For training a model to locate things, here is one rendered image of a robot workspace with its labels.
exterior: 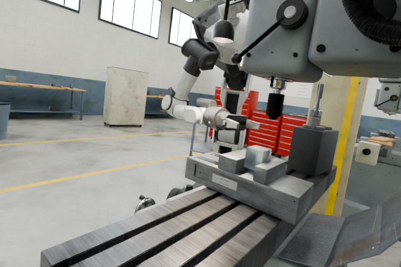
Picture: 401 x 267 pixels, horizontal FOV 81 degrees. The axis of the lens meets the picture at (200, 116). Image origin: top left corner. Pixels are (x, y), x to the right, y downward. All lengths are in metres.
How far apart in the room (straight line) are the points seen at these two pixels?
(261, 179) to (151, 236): 0.30
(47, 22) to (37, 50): 0.82
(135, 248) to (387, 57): 0.59
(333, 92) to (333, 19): 1.86
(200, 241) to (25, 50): 7.75
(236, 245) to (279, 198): 0.18
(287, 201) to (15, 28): 7.81
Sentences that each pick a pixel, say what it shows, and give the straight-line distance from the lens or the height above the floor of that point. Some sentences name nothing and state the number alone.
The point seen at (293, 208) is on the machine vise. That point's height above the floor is 1.00.
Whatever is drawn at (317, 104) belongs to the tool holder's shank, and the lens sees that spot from 1.11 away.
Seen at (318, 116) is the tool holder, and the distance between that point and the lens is 1.10.
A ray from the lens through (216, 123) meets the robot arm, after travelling 0.86.
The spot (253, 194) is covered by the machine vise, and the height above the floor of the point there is 0.99.
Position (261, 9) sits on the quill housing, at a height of 1.48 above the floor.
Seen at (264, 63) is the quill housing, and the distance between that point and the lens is 0.67.
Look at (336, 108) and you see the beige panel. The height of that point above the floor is 1.25.
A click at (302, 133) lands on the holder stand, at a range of 1.08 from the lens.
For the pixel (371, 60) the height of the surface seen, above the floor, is 1.35.
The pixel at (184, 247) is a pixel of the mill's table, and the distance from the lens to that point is 0.48.
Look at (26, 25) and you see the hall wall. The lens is 8.10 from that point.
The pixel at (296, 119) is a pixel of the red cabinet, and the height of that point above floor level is 0.94.
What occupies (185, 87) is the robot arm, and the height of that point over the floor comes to 1.25.
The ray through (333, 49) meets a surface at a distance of 0.60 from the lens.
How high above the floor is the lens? 1.24
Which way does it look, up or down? 6 degrees down
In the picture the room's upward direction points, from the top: 8 degrees clockwise
